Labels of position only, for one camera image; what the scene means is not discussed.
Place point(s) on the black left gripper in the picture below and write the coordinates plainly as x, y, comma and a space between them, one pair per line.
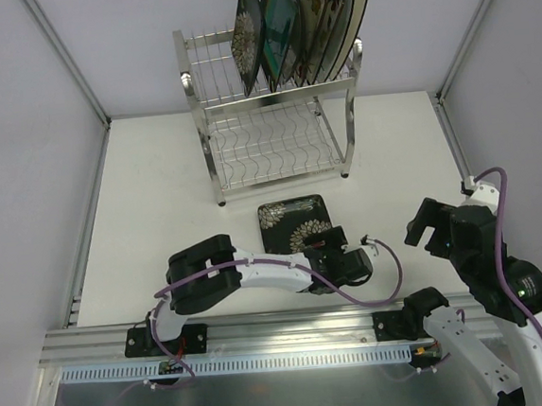
327, 245

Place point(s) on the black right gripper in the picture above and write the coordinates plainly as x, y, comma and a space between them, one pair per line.
434, 229

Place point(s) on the dark floral square plate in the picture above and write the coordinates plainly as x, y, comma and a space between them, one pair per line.
247, 42

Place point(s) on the black square plate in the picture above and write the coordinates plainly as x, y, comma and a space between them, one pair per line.
278, 16

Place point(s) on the colourful flower plate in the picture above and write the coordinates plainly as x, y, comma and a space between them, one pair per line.
313, 47
326, 42

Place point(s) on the white square plate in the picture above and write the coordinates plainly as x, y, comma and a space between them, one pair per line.
349, 15
351, 34

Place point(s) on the round silver-rimmed plate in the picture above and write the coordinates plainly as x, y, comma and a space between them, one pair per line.
294, 57

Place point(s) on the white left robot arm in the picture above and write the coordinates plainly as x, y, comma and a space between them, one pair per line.
203, 275

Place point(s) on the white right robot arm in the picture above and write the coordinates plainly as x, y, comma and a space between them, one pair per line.
508, 288

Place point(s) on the stainless steel dish rack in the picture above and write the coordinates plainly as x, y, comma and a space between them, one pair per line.
265, 138

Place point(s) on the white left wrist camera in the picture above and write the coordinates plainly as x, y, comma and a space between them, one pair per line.
369, 245

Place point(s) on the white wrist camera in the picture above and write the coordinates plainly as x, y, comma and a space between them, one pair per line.
369, 245
480, 193

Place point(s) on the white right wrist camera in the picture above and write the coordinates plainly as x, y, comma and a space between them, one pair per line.
480, 193

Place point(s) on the aluminium rail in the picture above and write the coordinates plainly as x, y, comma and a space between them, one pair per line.
225, 337

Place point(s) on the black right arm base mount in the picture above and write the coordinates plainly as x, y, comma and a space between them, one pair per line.
407, 324

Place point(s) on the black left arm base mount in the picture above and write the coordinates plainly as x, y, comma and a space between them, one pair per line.
164, 343

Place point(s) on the white slotted cable duct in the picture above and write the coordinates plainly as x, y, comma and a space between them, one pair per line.
129, 371

